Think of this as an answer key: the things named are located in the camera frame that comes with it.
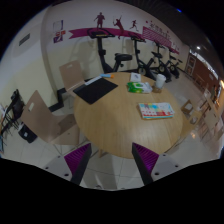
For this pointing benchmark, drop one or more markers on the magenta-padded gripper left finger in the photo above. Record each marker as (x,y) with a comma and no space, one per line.
(77,159)

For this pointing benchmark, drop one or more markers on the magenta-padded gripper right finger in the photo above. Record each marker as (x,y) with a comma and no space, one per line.
(146,159)

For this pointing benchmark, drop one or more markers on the colourful patterned towel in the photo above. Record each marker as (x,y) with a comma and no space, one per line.
(156,110)

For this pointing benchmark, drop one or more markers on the light wooden chair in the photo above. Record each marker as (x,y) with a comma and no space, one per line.
(186,133)
(41,115)
(71,75)

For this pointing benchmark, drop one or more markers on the black bin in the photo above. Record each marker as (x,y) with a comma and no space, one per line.
(27,133)

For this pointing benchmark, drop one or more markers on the brown cup coaster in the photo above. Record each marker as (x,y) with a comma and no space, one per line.
(156,89)

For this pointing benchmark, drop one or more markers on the black flat pad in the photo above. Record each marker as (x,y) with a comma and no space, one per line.
(95,89)

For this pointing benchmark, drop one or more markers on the green wet wipes pack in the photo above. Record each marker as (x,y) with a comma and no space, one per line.
(139,87)

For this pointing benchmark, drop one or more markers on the wooden tables and chairs group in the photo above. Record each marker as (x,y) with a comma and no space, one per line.
(208,113)

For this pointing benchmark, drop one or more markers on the white paper cup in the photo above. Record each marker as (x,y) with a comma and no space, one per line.
(160,80)

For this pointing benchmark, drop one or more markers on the white tissue packet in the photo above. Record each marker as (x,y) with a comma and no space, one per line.
(135,77)

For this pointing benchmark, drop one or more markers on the blue and orange marker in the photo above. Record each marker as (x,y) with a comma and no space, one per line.
(107,76)

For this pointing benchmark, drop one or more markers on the person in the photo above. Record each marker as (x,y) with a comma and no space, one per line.
(213,93)

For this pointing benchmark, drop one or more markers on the brown framed door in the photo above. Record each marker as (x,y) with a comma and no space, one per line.
(191,65)

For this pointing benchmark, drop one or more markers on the red wall poster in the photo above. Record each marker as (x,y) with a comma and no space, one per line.
(59,36)

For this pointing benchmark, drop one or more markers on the grey wall vent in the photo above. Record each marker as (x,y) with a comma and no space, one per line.
(24,39)

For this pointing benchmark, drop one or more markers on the white wall poster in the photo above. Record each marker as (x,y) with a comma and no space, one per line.
(58,25)

